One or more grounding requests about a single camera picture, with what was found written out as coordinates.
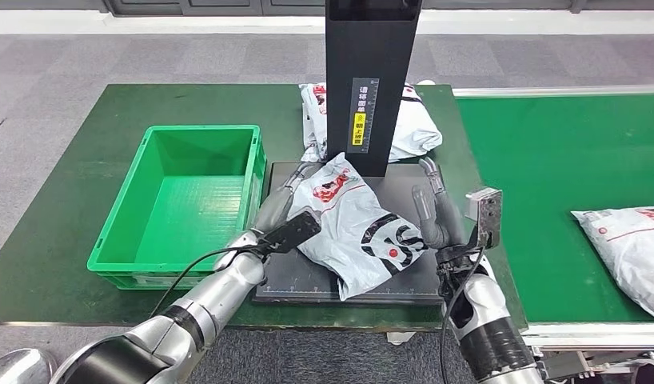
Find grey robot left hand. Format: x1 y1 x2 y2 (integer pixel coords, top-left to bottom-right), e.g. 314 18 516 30
253 161 324 234

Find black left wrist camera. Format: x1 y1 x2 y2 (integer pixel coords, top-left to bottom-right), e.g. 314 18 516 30
261 210 322 255

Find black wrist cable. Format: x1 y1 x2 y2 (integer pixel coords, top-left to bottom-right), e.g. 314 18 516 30
149 241 275 319
439 246 487 384

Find white parcel bag red print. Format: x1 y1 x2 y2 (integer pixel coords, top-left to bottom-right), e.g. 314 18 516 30
299 82 329 150

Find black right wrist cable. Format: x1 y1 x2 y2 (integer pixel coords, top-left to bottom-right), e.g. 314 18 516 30
439 246 487 384

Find small crumpled white parcel bag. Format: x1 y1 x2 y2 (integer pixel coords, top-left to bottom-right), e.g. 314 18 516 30
299 142 329 164

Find black inbound scanner machine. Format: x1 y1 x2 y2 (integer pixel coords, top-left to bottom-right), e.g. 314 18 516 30
251 0 445 307

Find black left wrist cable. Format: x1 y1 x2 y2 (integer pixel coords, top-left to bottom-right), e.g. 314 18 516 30
149 241 275 319

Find green conveyor belt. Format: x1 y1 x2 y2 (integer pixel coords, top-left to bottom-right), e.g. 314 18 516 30
453 84 654 380

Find green plastic crate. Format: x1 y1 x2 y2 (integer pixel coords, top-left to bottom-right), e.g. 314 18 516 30
86 124 268 291

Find shiny silver dome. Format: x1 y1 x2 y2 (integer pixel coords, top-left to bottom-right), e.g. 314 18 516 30
0 346 59 384

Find white parcel bag black stripes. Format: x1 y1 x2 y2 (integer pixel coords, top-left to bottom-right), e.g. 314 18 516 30
388 82 444 162

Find grey ruler label yellow sticker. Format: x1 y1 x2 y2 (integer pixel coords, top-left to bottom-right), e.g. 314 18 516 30
349 77 381 155

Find white printed parcel bag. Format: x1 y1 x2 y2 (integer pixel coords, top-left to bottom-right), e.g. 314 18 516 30
285 152 429 302
571 206 654 322

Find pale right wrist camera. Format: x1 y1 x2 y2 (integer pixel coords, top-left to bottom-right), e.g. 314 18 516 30
465 186 504 250

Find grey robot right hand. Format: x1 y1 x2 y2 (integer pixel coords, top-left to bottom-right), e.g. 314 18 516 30
411 156 469 250

